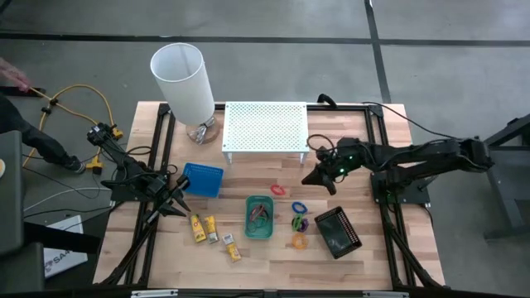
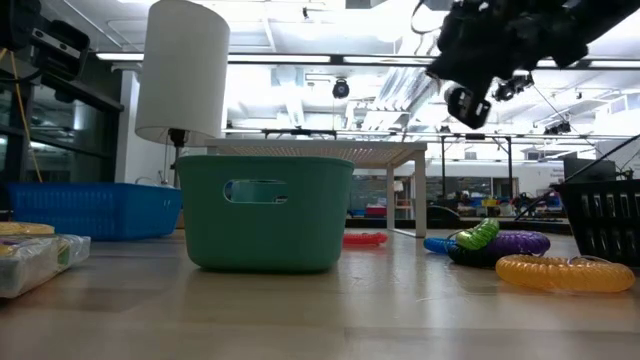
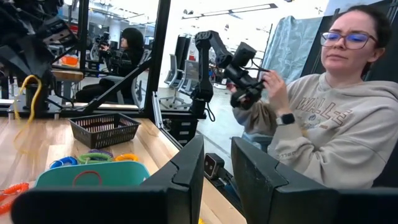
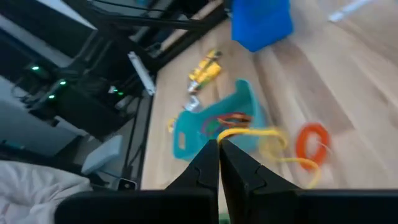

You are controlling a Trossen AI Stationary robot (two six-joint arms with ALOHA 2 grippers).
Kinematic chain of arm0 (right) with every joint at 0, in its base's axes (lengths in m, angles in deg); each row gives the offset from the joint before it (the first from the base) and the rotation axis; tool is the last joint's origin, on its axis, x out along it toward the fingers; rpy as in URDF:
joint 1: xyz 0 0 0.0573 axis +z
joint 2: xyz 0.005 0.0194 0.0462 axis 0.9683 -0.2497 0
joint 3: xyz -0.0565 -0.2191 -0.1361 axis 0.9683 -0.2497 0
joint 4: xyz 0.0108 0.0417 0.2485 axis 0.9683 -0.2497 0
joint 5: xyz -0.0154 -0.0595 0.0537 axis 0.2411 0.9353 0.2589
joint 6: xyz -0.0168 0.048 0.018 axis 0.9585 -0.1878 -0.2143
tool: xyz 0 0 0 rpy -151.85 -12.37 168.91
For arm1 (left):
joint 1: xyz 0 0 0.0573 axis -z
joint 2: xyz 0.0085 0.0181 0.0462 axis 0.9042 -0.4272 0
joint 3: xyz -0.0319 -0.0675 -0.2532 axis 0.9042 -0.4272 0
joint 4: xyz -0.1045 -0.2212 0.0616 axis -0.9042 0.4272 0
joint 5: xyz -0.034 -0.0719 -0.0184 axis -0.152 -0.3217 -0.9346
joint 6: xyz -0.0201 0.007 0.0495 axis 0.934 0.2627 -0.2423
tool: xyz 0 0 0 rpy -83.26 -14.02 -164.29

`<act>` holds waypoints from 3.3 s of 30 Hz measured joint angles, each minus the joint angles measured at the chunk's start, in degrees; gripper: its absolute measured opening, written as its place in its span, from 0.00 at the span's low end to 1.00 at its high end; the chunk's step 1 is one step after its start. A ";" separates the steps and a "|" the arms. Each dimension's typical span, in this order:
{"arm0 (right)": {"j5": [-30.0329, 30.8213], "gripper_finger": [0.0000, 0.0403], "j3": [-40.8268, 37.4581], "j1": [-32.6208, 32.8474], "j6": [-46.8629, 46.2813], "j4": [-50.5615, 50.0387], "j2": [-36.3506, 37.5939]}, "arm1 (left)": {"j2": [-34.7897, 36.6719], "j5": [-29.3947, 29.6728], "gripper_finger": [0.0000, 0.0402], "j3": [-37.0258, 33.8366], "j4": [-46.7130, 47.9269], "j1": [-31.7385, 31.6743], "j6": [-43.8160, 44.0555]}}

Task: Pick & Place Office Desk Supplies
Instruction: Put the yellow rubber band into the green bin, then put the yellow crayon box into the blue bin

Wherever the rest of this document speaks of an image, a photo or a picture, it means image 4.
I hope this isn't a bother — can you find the blue plastic basket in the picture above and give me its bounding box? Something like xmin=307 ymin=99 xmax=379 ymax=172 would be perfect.
xmin=231 ymin=0 xmax=295 ymax=54

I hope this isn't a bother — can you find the green rubber band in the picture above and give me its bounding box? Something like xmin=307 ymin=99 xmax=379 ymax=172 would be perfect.
xmin=206 ymin=119 xmax=225 ymax=135

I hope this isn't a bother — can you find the silver table bracket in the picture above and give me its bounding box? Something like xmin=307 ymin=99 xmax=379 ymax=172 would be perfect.
xmin=127 ymin=50 xmax=157 ymax=97

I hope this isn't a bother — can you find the red coil wristband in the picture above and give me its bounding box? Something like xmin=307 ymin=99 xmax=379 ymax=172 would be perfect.
xmin=294 ymin=122 xmax=331 ymax=171

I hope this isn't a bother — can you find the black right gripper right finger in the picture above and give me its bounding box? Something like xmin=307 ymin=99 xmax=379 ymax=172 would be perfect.
xmin=219 ymin=139 xmax=301 ymax=224

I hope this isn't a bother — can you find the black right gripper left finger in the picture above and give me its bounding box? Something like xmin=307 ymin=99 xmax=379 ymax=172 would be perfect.
xmin=166 ymin=139 xmax=220 ymax=191

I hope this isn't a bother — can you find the white fabric bundle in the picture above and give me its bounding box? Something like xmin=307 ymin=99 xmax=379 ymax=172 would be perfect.
xmin=0 ymin=159 xmax=95 ymax=224

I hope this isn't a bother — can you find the yellow rubber band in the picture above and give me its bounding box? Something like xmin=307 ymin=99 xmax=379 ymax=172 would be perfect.
xmin=217 ymin=127 xmax=322 ymax=190

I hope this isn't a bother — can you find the green plastic bin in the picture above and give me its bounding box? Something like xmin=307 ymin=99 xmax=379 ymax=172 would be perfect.
xmin=172 ymin=78 xmax=269 ymax=162

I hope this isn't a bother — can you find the black aluminium table frame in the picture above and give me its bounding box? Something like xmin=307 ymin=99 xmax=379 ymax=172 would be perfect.
xmin=62 ymin=0 xmax=231 ymax=73

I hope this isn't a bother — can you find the white cardboard box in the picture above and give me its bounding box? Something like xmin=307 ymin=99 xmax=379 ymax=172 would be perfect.
xmin=81 ymin=134 xmax=124 ymax=175

